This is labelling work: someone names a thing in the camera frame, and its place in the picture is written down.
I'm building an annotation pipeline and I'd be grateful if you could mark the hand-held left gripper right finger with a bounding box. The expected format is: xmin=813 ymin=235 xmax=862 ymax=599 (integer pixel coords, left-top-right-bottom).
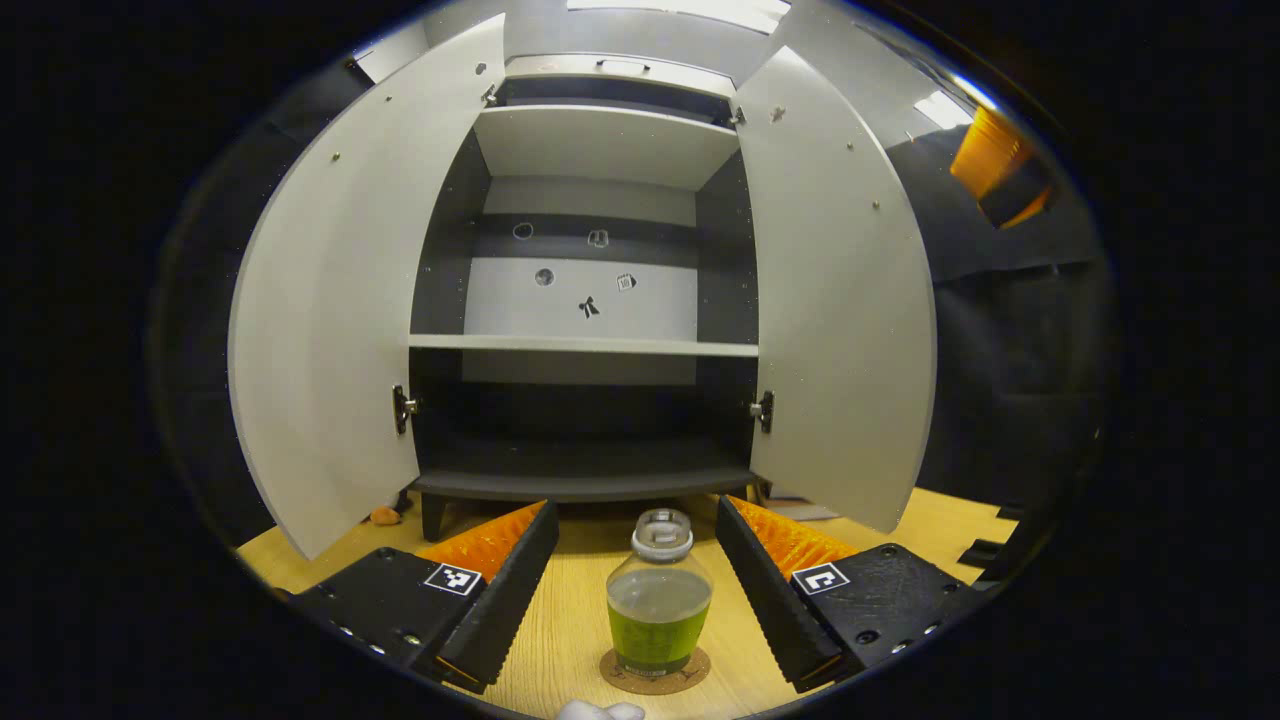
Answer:
xmin=715 ymin=495 xmax=986 ymax=693

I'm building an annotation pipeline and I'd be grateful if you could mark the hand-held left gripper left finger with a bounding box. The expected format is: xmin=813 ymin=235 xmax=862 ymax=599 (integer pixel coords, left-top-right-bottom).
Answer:
xmin=285 ymin=500 xmax=561 ymax=694

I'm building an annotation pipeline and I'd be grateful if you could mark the green label bottle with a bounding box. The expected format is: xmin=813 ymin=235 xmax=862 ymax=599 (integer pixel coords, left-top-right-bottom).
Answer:
xmin=606 ymin=508 xmax=713 ymax=676

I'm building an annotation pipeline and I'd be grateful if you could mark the round cork coaster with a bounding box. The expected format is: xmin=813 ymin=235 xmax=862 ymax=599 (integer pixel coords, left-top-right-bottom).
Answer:
xmin=599 ymin=645 xmax=712 ymax=696

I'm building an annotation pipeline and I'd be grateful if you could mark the light grey cabinet door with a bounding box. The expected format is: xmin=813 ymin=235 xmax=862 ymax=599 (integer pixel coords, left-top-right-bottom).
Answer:
xmin=735 ymin=45 xmax=938 ymax=536
xmin=228 ymin=12 xmax=508 ymax=561

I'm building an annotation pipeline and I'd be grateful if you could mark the grey cabinet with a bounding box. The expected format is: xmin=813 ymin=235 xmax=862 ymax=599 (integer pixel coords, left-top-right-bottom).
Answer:
xmin=408 ymin=52 xmax=776 ymax=541

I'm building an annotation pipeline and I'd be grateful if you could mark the black backdrop cloth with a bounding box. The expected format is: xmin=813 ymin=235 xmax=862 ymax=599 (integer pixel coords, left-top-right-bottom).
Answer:
xmin=160 ymin=60 xmax=1111 ymax=546

